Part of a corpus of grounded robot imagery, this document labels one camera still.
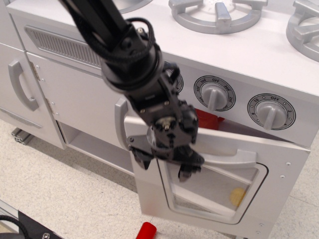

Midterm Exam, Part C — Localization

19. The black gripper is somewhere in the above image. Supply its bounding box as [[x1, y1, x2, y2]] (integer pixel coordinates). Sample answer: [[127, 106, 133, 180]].
[[127, 135, 204, 183]]

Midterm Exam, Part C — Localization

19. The white oven door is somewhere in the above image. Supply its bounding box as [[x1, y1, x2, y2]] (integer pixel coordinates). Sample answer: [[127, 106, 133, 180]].
[[132, 121, 310, 228]]

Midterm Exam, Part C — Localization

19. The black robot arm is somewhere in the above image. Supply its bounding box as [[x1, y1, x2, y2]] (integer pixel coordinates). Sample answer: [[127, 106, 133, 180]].
[[62, 0, 204, 182]]

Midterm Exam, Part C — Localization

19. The orange plastic cup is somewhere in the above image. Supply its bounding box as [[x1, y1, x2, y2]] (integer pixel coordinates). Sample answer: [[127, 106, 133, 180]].
[[195, 109, 225, 130]]

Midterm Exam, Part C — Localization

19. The red cylinder on floor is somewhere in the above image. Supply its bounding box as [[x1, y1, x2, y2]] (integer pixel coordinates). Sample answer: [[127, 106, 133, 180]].
[[136, 222, 157, 239]]

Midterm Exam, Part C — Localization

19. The yellow toy corn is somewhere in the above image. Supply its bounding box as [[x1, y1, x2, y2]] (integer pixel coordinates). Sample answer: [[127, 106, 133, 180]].
[[229, 188, 246, 207]]

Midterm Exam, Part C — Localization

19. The grey left control knob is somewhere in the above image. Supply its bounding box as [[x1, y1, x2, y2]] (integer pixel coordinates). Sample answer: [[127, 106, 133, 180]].
[[166, 69, 183, 93]]

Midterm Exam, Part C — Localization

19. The grey control knob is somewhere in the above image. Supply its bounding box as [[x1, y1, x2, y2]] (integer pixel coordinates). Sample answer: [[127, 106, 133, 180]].
[[247, 93, 296, 130], [194, 76, 236, 112], [166, 69, 183, 93]]

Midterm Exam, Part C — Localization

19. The grey middle control knob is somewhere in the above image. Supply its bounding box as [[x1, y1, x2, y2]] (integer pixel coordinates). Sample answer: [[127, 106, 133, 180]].
[[194, 76, 236, 112]]

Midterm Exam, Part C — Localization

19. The white middle cabinet door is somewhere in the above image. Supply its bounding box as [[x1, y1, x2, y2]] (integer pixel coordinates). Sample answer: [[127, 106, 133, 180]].
[[27, 53, 133, 148]]

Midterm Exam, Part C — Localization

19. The white cabinet door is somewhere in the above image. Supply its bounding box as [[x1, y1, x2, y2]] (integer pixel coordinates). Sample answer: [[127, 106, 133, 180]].
[[0, 44, 65, 149], [27, 53, 133, 148]]

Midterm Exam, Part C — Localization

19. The grey right control knob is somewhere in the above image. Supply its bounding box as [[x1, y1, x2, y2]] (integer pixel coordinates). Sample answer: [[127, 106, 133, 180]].
[[247, 93, 296, 130]]

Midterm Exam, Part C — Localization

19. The white toy kitchen cabinet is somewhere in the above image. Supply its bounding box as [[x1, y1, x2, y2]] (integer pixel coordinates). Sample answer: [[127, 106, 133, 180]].
[[0, 0, 319, 239]]

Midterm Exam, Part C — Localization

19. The white left cabinet door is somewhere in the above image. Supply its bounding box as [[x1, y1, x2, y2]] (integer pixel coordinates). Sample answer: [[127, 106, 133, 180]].
[[0, 44, 65, 149]]

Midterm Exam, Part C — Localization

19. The silver centre stove burner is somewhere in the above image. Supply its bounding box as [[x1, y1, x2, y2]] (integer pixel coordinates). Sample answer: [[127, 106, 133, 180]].
[[168, 0, 268, 34]]

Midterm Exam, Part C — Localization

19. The silver stove burner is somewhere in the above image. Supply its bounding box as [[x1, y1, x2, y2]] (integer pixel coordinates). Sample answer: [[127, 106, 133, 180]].
[[168, 0, 268, 34], [286, 0, 319, 61]]

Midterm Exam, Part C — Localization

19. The silver sink basin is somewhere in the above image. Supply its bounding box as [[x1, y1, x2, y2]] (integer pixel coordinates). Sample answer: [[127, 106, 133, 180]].
[[114, 0, 152, 13]]

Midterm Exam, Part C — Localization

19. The silver right stove burner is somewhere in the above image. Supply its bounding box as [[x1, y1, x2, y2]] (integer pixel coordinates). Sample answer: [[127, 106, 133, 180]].
[[286, 0, 319, 61]]

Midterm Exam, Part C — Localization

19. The silver middle door handle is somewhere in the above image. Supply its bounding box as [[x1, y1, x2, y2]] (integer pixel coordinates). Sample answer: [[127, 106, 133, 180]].
[[114, 98, 130, 151]]

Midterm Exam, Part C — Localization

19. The silver oven door handle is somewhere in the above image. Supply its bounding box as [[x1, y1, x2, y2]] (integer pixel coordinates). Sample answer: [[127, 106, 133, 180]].
[[193, 141, 257, 168]]

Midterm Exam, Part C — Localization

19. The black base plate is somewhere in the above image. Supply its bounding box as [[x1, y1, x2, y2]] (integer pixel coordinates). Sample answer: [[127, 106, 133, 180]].
[[18, 211, 62, 239]]

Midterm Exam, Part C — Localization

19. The aluminium extrusion rail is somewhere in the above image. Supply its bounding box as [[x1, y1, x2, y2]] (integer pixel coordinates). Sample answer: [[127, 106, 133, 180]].
[[11, 128, 33, 145]]

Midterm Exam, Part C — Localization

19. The black braided cable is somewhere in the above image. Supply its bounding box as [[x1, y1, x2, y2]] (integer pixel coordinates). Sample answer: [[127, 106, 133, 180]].
[[0, 214, 28, 239]]

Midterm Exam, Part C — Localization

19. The silver left door handle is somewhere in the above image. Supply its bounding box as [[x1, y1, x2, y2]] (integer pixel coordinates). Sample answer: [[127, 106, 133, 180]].
[[8, 60, 39, 112]]

